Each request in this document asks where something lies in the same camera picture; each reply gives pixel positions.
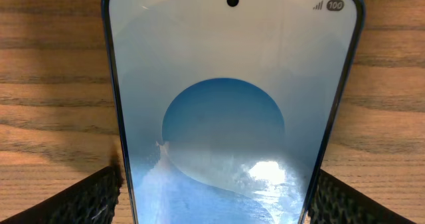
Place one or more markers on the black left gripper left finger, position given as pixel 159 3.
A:
pixel 90 201

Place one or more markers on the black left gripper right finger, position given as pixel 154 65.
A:
pixel 335 202

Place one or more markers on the blue Galaxy smartphone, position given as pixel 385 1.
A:
pixel 225 107

